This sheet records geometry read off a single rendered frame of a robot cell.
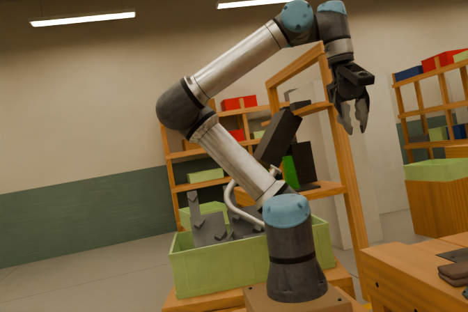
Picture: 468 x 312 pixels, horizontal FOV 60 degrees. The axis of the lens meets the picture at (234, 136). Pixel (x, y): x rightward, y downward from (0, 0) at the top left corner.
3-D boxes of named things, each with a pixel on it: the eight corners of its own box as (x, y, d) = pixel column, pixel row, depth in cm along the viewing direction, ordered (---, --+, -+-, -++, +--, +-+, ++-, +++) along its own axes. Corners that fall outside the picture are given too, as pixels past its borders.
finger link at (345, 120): (344, 136, 113) (342, 103, 114) (353, 134, 107) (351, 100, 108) (333, 136, 113) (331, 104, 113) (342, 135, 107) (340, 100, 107)
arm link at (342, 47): (356, 37, 108) (327, 40, 107) (359, 53, 108) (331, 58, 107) (345, 44, 115) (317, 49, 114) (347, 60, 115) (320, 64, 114)
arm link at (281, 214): (265, 260, 96) (258, 204, 96) (269, 244, 109) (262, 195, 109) (316, 255, 94) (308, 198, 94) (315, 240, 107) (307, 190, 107)
